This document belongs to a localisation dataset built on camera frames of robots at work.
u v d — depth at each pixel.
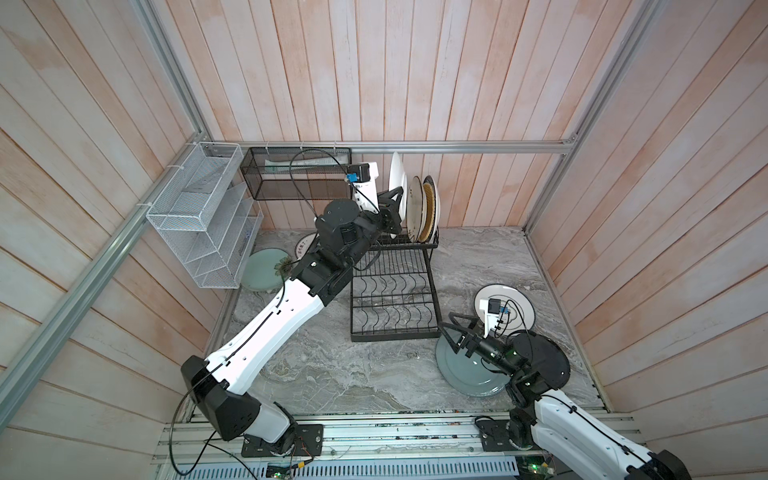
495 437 0.73
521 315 0.95
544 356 0.90
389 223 0.54
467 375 0.85
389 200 0.54
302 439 0.73
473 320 0.76
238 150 0.86
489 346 0.67
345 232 0.45
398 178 0.62
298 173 0.90
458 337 0.67
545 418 0.58
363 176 0.50
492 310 0.68
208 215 0.69
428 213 0.80
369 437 0.75
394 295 1.00
